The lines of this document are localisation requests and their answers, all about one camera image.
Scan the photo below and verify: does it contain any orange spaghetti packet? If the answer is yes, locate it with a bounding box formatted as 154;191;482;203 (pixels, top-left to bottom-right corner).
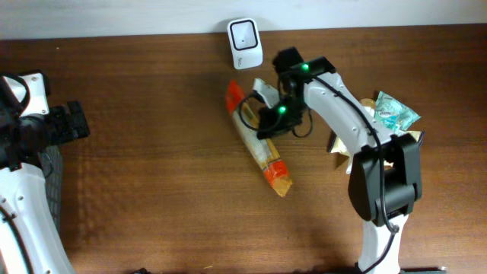
225;80;293;197

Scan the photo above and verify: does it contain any cream snack bag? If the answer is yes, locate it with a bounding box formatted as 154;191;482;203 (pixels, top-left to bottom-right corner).
328;130;425;175

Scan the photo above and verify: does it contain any teal crinkled snack packet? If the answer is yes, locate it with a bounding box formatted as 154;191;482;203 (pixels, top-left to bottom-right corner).
375;91;421;132

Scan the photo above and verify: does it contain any white cosmetic tube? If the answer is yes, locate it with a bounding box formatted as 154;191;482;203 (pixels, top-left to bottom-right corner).
360;98;376;117

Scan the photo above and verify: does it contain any teal Kleenex tissue pack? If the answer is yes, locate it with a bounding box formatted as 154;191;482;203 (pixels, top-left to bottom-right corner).
374;110;397;132

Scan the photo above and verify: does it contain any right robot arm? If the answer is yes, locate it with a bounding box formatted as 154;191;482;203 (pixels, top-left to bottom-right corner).
256;47;422;273

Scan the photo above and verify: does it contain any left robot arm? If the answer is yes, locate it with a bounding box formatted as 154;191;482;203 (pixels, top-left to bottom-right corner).
1;71;90;273

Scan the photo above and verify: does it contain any white barcode scanner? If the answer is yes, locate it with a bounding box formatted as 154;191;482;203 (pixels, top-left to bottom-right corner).
227;18;263;70

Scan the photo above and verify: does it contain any grey plastic mesh basket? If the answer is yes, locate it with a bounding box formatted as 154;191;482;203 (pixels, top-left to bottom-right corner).
40;146;63;231

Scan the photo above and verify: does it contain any left black camera cable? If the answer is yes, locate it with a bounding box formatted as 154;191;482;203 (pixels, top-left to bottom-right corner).
0;72;35;274

